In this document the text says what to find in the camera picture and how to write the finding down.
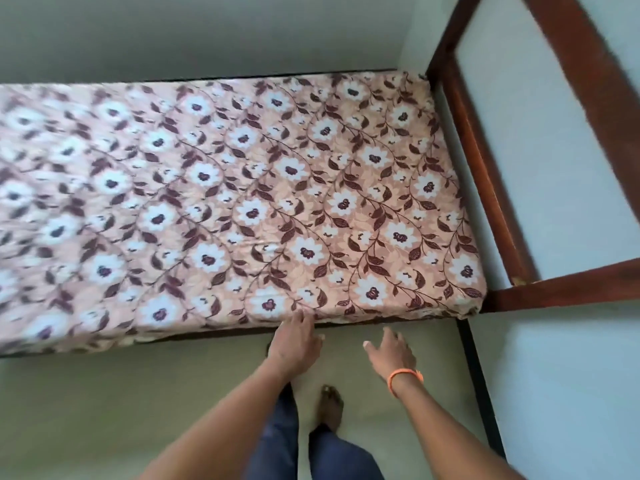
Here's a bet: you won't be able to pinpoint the person's right hand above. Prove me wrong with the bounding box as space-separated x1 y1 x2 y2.
362 327 419 383

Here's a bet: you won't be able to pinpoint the orange wrist band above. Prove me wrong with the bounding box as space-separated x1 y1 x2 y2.
386 368 425 399

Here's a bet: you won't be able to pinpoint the brown wooden bed headboard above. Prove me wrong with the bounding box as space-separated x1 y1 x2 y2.
425 0 640 315

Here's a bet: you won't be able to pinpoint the person's dark trousers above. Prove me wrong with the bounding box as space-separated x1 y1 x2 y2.
243 382 386 480

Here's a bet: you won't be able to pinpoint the person's right forearm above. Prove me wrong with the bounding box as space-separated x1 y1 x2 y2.
392 379 526 480

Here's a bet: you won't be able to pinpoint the person's left hand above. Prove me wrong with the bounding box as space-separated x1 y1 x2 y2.
267 308 326 381

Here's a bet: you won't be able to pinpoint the person's left forearm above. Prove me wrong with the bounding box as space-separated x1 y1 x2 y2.
135 367 296 480

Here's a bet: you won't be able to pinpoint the peach floral sheet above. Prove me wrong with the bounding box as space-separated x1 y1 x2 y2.
0 69 489 357

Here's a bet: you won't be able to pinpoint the person's bare foot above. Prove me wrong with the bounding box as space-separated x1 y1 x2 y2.
315 384 346 433

